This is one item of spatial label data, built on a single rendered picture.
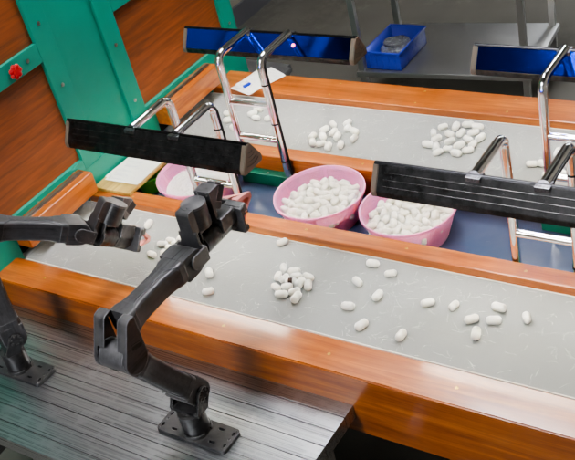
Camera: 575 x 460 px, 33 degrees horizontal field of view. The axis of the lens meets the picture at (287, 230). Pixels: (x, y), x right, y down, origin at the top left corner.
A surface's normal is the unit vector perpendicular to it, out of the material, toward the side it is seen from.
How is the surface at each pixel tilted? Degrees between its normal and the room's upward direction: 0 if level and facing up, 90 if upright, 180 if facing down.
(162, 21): 90
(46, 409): 0
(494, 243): 0
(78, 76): 90
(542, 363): 0
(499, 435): 90
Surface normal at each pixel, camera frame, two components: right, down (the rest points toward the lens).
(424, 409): -0.52, 0.59
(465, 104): -0.22, -0.79
